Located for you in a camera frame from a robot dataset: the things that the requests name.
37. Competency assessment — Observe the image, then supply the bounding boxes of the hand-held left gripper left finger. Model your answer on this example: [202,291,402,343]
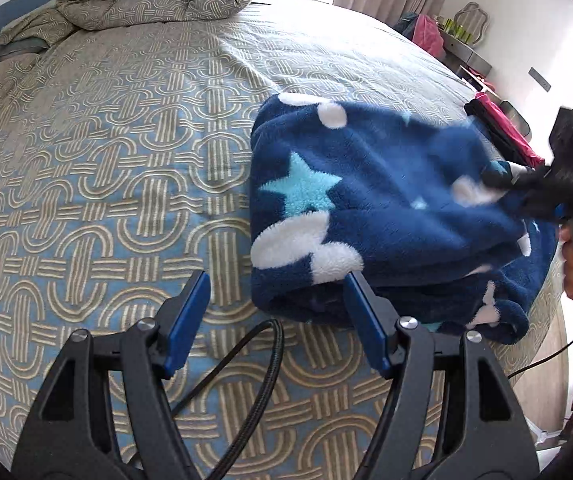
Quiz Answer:
[11,270,212,480]

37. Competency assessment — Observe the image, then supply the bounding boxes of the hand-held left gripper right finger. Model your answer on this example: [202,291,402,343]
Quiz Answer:
[344,271,540,480]

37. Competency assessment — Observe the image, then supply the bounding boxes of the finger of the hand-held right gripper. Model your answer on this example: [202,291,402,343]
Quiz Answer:
[481,162,552,196]
[517,192,566,223]

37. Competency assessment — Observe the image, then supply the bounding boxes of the blue star-print fleece pants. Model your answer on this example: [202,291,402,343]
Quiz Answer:
[249,92,560,346]

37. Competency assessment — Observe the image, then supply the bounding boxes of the black and pink folded clothes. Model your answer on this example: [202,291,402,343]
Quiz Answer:
[474,92,547,168]

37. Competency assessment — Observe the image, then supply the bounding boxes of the grey chair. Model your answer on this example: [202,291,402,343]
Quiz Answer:
[499,100,535,141]

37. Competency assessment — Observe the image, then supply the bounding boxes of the grey dressing table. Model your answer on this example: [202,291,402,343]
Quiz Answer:
[441,35,497,93]

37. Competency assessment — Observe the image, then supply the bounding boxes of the green bottles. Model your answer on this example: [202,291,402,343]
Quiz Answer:
[441,17,475,43]

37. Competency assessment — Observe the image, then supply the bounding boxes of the scalloped vanity mirror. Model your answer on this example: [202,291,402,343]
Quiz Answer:
[451,2,491,46]

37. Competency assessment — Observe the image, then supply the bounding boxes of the pink clothes on chair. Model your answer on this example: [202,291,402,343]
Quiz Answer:
[399,11,450,58]

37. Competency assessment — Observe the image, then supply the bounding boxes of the bed with patterned sheet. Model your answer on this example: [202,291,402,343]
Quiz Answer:
[0,0,567,480]

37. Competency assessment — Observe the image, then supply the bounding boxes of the black braided cable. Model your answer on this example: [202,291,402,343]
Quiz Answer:
[126,319,284,480]

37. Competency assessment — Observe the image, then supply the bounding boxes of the grey wall switch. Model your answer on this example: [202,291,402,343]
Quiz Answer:
[528,66,552,93]

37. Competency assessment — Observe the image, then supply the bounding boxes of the thin black cable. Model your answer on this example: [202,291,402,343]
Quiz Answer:
[509,330,573,380]

